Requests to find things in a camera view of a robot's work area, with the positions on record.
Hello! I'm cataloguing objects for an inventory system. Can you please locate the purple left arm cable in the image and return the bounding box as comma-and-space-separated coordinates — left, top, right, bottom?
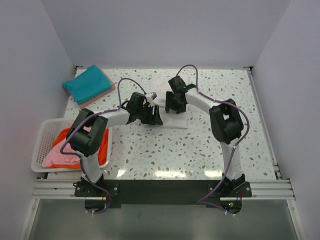
59, 78, 148, 215

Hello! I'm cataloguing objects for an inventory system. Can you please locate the crumpled orange t shirt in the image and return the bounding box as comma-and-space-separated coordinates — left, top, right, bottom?
51, 127, 110, 170

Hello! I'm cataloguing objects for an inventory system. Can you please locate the folded teal t shirt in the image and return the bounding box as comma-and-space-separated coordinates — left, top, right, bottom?
62, 65, 115, 105

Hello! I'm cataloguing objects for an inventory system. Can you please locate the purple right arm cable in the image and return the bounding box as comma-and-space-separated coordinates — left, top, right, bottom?
197, 64, 251, 213

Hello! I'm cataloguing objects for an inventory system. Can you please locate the white t shirt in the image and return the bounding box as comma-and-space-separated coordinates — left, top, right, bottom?
150, 73, 189, 130

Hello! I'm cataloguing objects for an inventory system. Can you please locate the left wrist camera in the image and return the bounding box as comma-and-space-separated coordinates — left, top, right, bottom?
145, 92, 157, 106

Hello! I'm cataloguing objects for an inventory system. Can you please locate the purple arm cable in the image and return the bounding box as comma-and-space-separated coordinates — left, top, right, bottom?
197, 64, 251, 213
59, 78, 148, 215

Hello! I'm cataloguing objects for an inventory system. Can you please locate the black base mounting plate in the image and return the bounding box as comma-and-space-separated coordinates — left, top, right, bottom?
73, 178, 253, 214

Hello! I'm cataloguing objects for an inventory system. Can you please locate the folded pink t shirt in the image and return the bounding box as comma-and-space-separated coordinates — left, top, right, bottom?
79, 77, 116, 110

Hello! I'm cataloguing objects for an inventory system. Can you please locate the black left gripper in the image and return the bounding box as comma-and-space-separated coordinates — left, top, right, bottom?
136, 104, 163, 126

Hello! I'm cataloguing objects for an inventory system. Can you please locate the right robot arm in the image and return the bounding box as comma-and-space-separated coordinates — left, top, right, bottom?
165, 76, 245, 197

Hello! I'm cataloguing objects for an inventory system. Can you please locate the white plastic basket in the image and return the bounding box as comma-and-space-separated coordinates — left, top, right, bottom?
30, 118, 113, 174

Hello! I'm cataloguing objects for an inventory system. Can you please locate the crumpled pink t shirt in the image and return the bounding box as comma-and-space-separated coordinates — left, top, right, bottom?
41, 121, 80, 169

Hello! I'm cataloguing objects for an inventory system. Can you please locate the aluminium frame rail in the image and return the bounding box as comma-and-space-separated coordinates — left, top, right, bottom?
28, 66, 298, 240

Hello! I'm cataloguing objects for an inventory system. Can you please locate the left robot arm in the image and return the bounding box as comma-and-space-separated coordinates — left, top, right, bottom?
60, 92, 163, 196

